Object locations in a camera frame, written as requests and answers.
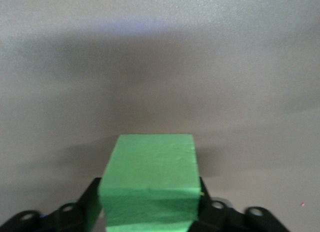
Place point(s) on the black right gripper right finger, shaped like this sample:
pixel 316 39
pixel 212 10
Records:
pixel 220 217

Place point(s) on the brown paper table cover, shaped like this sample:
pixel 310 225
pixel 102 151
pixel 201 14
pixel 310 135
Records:
pixel 160 66

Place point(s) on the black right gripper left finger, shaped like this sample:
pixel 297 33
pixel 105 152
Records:
pixel 75 217

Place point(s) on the green foam cube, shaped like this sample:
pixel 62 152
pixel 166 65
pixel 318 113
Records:
pixel 150 172

